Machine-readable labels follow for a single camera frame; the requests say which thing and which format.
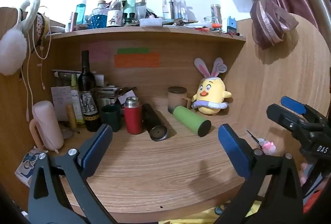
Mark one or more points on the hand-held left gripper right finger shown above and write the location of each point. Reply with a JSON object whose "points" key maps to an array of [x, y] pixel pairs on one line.
{"points": [[232, 149]]}

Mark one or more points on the dotted headband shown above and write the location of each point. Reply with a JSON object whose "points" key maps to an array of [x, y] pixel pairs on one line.
{"points": [[40, 25]]}

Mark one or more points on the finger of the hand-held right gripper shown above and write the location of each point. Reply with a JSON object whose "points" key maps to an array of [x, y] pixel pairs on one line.
{"points": [[281, 116], [293, 105]]}

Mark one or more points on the light green cup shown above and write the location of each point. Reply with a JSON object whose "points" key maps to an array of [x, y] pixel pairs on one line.
{"points": [[190, 119]]}

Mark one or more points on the white note paper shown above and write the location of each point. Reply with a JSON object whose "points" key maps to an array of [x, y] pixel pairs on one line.
{"points": [[60, 101]]}

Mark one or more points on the orange marker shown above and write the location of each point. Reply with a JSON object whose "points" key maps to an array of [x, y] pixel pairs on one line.
{"points": [[216, 25]]}

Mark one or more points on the pink sticky note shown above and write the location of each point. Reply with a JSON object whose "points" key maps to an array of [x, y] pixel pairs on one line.
{"points": [[94, 52]]}

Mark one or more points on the round metal lid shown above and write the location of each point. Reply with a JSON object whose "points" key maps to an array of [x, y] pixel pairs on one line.
{"points": [[67, 133]]}

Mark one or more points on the white fluffy earmuffs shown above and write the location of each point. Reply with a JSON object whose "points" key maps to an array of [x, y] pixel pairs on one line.
{"points": [[11, 51]]}

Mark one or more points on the blue white cartoon packet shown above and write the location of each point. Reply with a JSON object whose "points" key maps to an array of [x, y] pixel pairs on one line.
{"points": [[28, 164]]}

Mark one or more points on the teal liquid bottle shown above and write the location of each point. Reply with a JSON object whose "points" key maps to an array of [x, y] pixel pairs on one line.
{"points": [[81, 12]]}

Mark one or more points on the yellow tube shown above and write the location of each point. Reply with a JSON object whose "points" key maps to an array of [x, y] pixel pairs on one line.
{"points": [[71, 116]]}

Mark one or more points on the brown lidded mug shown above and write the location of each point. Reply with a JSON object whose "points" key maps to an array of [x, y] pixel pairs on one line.
{"points": [[177, 100]]}

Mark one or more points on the clear labelled liquor bottle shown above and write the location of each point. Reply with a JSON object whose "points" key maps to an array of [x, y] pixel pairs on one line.
{"points": [[115, 13]]}

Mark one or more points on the black thermos cup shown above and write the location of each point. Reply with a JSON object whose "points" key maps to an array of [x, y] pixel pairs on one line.
{"points": [[154, 123]]}

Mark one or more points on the clear glass bottle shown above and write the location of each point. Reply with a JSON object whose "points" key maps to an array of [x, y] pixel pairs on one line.
{"points": [[141, 8]]}

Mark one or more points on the orange sticky note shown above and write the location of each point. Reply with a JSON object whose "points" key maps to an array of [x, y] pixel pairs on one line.
{"points": [[137, 60]]}

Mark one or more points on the dark wine bottle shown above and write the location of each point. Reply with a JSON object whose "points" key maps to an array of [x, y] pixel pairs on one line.
{"points": [[86, 84]]}

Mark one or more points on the blue stamp block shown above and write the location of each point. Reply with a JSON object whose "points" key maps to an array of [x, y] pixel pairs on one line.
{"points": [[231, 25]]}

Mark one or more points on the pink paw trinket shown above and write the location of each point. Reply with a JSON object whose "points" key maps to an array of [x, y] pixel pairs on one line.
{"points": [[268, 146]]}

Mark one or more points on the person's right hand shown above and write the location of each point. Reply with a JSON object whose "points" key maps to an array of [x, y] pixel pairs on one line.
{"points": [[303, 173]]}

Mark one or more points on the pale green tube bottle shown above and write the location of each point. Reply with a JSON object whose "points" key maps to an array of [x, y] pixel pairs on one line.
{"points": [[75, 102]]}

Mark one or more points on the dark green cup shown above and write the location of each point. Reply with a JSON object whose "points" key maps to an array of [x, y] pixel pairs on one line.
{"points": [[111, 118]]}

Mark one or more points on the yellow cloth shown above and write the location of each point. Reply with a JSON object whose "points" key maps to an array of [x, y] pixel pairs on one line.
{"points": [[196, 217]]}

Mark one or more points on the clear blister packs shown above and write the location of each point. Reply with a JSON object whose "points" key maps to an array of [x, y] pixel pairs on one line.
{"points": [[173, 5]]}

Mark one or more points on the green sticky note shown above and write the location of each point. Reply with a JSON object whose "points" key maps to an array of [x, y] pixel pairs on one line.
{"points": [[133, 50]]}

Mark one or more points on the blue bead glass jar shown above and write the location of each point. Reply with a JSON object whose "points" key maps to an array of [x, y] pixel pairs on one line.
{"points": [[98, 18]]}

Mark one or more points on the small glass jar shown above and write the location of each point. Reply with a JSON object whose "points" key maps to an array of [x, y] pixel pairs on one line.
{"points": [[208, 20]]}

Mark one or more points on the white flat box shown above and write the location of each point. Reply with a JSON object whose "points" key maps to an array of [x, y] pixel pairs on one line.
{"points": [[150, 22]]}

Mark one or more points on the glass jar with pens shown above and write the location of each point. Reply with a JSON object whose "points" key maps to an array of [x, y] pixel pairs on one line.
{"points": [[216, 13]]}

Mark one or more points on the yellow chick plush toy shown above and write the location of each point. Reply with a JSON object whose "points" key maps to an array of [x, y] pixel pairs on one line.
{"points": [[210, 94]]}

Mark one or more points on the pink striped curtain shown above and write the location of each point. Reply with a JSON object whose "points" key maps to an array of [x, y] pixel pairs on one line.
{"points": [[269, 14]]}

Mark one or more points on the stack of small boxes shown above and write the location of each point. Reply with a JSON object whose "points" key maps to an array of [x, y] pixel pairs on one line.
{"points": [[110, 94]]}

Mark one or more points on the red thermos bottle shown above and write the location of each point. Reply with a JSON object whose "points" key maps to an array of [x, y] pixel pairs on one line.
{"points": [[133, 118]]}

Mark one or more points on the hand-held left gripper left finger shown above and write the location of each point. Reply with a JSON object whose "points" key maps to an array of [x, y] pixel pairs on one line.
{"points": [[94, 147]]}

